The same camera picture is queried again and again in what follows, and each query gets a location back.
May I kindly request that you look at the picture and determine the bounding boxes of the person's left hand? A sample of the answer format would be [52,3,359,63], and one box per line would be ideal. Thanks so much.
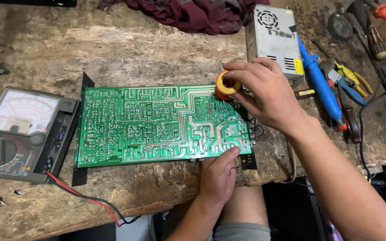
[198,146,242,205]

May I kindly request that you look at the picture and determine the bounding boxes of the person's right hand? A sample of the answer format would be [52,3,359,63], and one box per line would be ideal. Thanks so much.
[222,57,311,136]

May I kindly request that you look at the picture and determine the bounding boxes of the orange yellow solder spool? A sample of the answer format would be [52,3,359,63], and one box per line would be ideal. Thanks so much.
[215,70,243,101]

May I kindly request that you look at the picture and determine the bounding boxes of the green printed circuit board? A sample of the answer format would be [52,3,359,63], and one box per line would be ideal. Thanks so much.
[76,84,254,168]

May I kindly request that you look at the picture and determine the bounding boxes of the person's leg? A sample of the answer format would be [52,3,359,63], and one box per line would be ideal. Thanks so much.
[220,186,270,227]

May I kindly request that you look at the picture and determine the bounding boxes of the blue soldering iron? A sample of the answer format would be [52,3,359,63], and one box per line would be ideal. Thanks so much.
[296,35,348,131]

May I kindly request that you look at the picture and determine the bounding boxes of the grey shorts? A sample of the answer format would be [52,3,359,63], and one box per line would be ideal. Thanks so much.
[208,222,271,241]

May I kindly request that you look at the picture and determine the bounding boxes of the silver metal power supply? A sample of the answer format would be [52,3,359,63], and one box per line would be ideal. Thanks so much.
[245,4,305,81]

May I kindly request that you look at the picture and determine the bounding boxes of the round black disc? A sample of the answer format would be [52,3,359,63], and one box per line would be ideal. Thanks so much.
[327,11,354,41]

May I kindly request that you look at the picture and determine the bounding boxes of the black probe lead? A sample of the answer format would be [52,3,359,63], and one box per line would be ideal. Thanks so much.
[47,176,142,225]

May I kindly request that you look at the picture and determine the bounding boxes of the maroon cloth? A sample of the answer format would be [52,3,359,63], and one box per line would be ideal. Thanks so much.
[96,0,271,36]

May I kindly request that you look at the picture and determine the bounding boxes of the red probe lead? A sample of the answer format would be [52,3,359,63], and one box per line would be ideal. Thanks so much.
[46,171,122,227]

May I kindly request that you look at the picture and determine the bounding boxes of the grey analog multimeter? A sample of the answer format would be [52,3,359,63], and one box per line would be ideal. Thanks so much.
[0,87,82,184]

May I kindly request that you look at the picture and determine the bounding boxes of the black flat bar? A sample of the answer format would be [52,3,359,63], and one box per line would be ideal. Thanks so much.
[0,0,78,8]

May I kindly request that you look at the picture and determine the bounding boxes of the thin black board wires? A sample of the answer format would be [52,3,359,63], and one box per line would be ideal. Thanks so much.
[248,117,265,138]

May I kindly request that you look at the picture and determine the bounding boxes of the beige cable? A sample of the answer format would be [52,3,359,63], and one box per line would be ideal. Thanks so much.
[278,139,298,184]

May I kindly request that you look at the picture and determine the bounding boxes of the yellow handled pliers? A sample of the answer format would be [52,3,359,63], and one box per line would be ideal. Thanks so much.
[320,58,375,98]

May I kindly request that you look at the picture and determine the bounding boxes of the blue handled cutter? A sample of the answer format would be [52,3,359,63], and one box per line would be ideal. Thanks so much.
[327,69,368,106]

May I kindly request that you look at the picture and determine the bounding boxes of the dark red handled tool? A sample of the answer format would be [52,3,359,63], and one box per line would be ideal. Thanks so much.
[326,79,362,144]

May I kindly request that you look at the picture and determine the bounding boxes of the black power cable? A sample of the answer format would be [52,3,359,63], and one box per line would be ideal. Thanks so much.
[359,71,386,183]

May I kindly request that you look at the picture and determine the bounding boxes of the black metal board bracket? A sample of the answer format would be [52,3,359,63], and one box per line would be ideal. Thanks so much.
[71,72,258,187]

